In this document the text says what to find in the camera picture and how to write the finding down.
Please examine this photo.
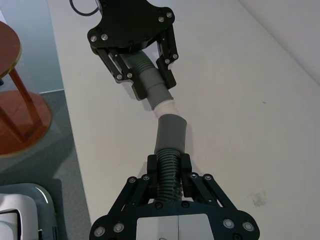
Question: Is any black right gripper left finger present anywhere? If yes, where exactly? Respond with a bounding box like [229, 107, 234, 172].
[107, 154, 161, 216]

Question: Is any white plastic tube connector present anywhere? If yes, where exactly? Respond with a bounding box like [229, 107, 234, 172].
[153, 99, 181, 120]

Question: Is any thin black cable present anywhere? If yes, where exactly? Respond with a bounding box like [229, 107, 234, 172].
[69, 0, 101, 17]

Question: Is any brown round side table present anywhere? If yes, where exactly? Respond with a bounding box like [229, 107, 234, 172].
[0, 21, 54, 157]

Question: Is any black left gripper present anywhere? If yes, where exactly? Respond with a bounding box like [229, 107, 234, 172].
[87, 0, 180, 101]

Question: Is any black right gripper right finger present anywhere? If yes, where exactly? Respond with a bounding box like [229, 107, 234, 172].
[178, 153, 239, 211]

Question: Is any grey corrugated hose with cuff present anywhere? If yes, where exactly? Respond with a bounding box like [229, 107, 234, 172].
[153, 113, 188, 203]
[119, 51, 175, 111]

